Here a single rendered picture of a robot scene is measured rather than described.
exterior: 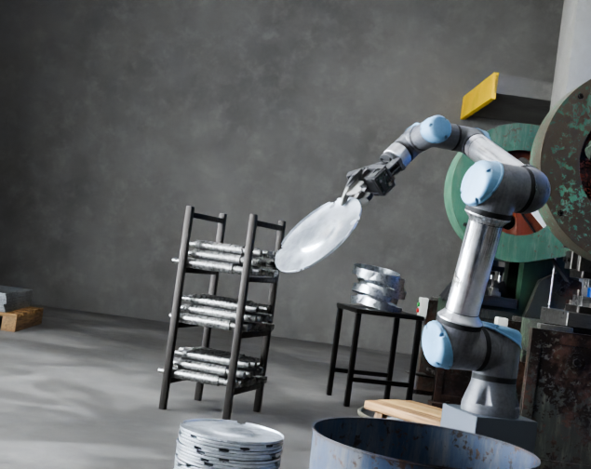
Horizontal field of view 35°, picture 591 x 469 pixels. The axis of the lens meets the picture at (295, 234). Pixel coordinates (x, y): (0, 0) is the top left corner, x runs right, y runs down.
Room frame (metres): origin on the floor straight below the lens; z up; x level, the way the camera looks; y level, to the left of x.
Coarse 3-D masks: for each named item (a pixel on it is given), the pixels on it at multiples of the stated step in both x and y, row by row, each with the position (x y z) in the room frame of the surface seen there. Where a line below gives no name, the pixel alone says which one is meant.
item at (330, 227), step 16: (320, 208) 2.74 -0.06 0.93; (336, 208) 2.67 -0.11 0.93; (352, 208) 2.61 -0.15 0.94; (304, 224) 2.73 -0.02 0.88; (320, 224) 2.65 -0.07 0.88; (336, 224) 2.59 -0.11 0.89; (288, 240) 2.72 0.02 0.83; (304, 240) 2.63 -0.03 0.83; (320, 240) 2.57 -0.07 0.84; (336, 240) 2.52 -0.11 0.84; (288, 256) 2.64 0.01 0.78; (304, 256) 2.57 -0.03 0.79; (320, 256) 2.51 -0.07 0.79; (288, 272) 2.56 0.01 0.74
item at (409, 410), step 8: (368, 400) 3.26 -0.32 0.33; (376, 400) 3.29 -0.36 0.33; (384, 400) 3.31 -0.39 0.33; (392, 400) 3.33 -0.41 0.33; (400, 400) 3.36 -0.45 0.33; (408, 400) 3.40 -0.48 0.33; (368, 408) 3.25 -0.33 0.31; (376, 408) 3.22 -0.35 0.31; (384, 408) 3.20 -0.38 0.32; (392, 408) 3.18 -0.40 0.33; (400, 408) 3.19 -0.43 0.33; (408, 408) 3.21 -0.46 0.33; (416, 408) 3.23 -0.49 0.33; (424, 408) 3.26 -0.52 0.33; (432, 408) 3.29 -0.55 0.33; (376, 416) 3.25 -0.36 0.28; (384, 416) 3.25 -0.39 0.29; (392, 416) 3.17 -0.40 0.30; (400, 416) 3.14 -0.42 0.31; (408, 416) 3.12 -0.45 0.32; (416, 416) 3.09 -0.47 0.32; (424, 416) 3.08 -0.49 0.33; (432, 416) 3.10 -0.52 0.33; (440, 416) 3.11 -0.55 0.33
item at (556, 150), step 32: (576, 96) 3.83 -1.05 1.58; (544, 128) 3.87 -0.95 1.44; (576, 128) 3.83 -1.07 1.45; (544, 160) 3.83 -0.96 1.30; (576, 160) 3.83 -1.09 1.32; (576, 192) 3.83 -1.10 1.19; (576, 224) 3.83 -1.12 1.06; (576, 256) 4.24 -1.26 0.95; (512, 320) 4.54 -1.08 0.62; (544, 320) 4.41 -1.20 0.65; (576, 320) 4.07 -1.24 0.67; (544, 352) 4.04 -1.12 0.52; (576, 352) 4.04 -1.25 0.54; (544, 384) 4.04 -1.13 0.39; (576, 384) 4.04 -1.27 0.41; (544, 416) 4.04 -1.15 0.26; (576, 416) 4.04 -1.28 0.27; (544, 448) 4.04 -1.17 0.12; (576, 448) 4.04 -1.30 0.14
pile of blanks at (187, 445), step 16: (192, 448) 2.57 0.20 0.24; (208, 448) 2.51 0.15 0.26; (224, 448) 2.50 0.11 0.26; (240, 448) 2.53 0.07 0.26; (256, 448) 2.52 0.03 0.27; (272, 448) 2.56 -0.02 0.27; (176, 464) 2.60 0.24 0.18; (192, 464) 2.54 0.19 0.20; (208, 464) 2.52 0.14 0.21; (224, 464) 2.50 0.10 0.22; (240, 464) 2.51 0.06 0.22; (256, 464) 2.56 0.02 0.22; (272, 464) 2.57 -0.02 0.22
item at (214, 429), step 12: (192, 420) 2.73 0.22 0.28; (204, 420) 2.76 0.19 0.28; (216, 420) 2.78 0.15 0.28; (228, 420) 2.79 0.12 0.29; (192, 432) 2.55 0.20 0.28; (204, 432) 2.59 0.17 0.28; (216, 432) 2.60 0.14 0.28; (228, 432) 2.61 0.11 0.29; (240, 432) 2.63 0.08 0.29; (252, 432) 2.65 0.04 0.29; (264, 432) 2.71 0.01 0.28; (276, 432) 2.72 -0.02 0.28; (252, 444) 2.52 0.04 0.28; (264, 444) 2.54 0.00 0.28
